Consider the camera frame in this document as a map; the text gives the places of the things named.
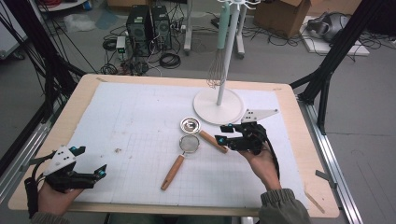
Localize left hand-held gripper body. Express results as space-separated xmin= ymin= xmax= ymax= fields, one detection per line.
xmin=43 ymin=145 xmax=97 ymax=192

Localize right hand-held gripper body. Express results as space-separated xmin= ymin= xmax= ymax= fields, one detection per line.
xmin=225 ymin=108 xmax=279 ymax=156

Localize white utensil rack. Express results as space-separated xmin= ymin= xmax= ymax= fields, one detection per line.
xmin=192 ymin=0 xmax=262 ymax=126

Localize metal ladle with wooden handle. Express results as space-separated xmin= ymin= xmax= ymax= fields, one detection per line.
xmin=179 ymin=116 xmax=229 ymax=154

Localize mesh strainer with wooden handle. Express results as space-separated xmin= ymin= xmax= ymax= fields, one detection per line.
xmin=160 ymin=133 xmax=200 ymax=191

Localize whisk with mint green handle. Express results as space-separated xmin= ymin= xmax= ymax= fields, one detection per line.
xmin=206 ymin=3 xmax=232 ymax=90

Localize person's right hand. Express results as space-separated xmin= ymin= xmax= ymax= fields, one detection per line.
xmin=241 ymin=141 xmax=283 ymax=191

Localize person's left hand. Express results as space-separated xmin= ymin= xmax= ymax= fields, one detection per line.
xmin=37 ymin=181 xmax=85 ymax=217

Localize white foam board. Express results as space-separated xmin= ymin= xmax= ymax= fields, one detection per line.
xmin=66 ymin=81 xmax=309 ymax=210

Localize white stand leg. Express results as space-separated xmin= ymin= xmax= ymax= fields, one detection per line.
xmin=235 ymin=4 xmax=247 ymax=60
xmin=183 ymin=0 xmax=193 ymax=52

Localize thin wooden stick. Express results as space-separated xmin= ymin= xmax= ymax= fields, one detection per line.
xmin=304 ymin=189 xmax=326 ymax=215

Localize small white device green display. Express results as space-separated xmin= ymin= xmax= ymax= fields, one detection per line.
xmin=115 ymin=35 xmax=127 ymax=54

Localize slim black computer tower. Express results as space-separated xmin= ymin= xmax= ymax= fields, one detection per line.
xmin=151 ymin=5 xmax=173 ymax=50

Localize brown cardboard box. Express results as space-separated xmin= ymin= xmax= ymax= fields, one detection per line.
xmin=253 ymin=0 xmax=312 ymax=39

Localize clear plastic bag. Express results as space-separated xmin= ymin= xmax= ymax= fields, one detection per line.
xmin=64 ymin=12 xmax=97 ymax=34

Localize large black computer tower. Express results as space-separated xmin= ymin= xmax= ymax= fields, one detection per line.
xmin=125 ymin=4 xmax=153 ymax=58

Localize grey headset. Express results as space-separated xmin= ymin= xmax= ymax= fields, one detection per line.
xmin=306 ymin=11 xmax=351 ymax=43

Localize white slab on floor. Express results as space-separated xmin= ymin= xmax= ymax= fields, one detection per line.
xmin=300 ymin=15 xmax=371 ymax=57

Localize right hand-held gripper cable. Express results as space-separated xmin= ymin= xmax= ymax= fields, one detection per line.
xmin=261 ymin=124 xmax=281 ymax=181

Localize hand-held gripper cable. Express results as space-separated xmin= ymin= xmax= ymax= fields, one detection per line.
xmin=23 ymin=150 xmax=57 ymax=218
xmin=261 ymin=124 xmax=281 ymax=181

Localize grey metal bracket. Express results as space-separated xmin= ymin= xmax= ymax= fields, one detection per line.
xmin=315 ymin=169 xmax=338 ymax=189
xmin=20 ymin=157 xmax=45 ymax=173

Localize aluminium rail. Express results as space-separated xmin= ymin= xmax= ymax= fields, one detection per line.
xmin=0 ymin=120 xmax=52 ymax=203
xmin=297 ymin=99 xmax=363 ymax=224

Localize left hand-held gripper cable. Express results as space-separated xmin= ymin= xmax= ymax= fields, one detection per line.
xmin=23 ymin=150 xmax=57 ymax=218

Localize coil of black cable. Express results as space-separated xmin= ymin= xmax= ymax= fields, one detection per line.
xmin=159 ymin=51 xmax=182 ymax=70

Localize black frame struts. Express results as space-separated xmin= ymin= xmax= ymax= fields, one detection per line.
xmin=289 ymin=0 xmax=396 ymax=135
xmin=0 ymin=0 xmax=88 ymax=175

